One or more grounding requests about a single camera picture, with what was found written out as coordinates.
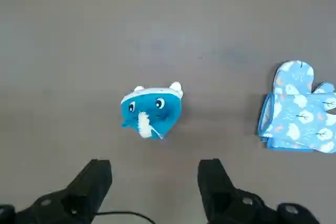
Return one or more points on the small blue plush doll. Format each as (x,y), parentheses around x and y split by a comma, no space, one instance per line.
(152,113)

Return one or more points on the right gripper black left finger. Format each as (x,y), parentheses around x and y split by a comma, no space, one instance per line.
(78,197)

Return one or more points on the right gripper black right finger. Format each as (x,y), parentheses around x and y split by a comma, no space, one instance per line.
(220,197)

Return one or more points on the blue patterned oven mitt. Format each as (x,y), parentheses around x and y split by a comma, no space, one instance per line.
(296,119)
(294,77)

